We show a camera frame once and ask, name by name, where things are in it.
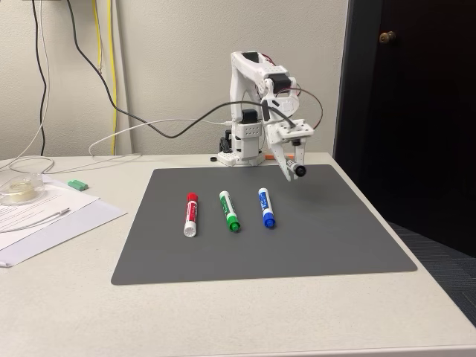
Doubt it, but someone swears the black marker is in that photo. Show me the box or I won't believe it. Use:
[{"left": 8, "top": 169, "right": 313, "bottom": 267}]
[{"left": 286, "top": 158, "right": 308, "bottom": 178}]

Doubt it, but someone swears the blue marker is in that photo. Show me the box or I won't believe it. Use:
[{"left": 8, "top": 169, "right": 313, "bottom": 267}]
[{"left": 257, "top": 187, "right": 277, "bottom": 229}]

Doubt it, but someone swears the green marker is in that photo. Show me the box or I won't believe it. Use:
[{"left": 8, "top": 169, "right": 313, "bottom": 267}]
[{"left": 219, "top": 190, "right": 241, "bottom": 233}]

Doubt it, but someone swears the red marker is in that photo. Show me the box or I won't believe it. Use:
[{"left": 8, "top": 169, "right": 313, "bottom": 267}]
[{"left": 182, "top": 192, "right": 199, "bottom": 239}]

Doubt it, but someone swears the grey mat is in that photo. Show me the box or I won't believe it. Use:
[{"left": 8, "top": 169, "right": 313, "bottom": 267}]
[{"left": 110, "top": 164, "right": 419, "bottom": 286}]

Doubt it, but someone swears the dark door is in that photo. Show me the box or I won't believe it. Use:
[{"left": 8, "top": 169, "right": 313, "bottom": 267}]
[{"left": 332, "top": 0, "right": 476, "bottom": 258}]

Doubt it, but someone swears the blank white paper sheet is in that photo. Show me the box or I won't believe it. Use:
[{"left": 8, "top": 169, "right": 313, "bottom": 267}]
[{"left": 0, "top": 196, "right": 129, "bottom": 268}]

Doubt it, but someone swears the printed paper sheet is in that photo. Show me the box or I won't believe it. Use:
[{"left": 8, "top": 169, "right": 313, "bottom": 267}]
[{"left": 0, "top": 174, "right": 102, "bottom": 251}]

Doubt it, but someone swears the clear tape dispenser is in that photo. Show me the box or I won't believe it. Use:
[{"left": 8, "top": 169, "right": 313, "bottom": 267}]
[{"left": 0, "top": 172, "right": 47, "bottom": 207}]

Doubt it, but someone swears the white mounted camera module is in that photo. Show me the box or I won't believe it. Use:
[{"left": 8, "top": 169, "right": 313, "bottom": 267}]
[{"left": 278, "top": 118, "right": 317, "bottom": 147}]

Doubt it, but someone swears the white power cable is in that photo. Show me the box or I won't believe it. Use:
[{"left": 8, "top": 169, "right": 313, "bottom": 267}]
[{"left": 88, "top": 118, "right": 234, "bottom": 158}]

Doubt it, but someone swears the white wall conduit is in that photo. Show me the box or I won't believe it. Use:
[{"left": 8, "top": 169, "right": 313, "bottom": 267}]
[{"left": 110, "top": 0, "right": 134, "bottom": 154}]

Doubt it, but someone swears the thick black camera cable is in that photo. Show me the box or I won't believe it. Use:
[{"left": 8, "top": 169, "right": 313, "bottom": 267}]
[{"left": 65, "top": 0, "right": 298, "bottom": 140}]

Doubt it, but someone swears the long yellow cable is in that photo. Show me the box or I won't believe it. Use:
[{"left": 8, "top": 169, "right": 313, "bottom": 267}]
[{"left": 107, "top": 0, "right": 118, "bottom": 154}]

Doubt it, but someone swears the short yellow cable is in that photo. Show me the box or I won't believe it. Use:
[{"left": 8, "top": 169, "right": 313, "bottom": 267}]
[{"left": 91, "top": 0, "right": 104, "bottom": 74}]

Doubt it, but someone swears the thin black cable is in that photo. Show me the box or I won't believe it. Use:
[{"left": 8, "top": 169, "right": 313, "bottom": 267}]
[{"left": 31, "top": 0, "right": 51, "bottom": 158}]

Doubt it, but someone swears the thin white looped cable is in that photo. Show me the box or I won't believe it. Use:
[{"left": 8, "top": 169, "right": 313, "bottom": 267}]
[{"left": 0, "top": 0, "right": 143, "bottom": 176}]

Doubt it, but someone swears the white cable with connector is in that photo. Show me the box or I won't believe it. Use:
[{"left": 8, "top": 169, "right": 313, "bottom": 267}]
[{"left": 0, "top": 207, "right": 71, "bottom": 234}]

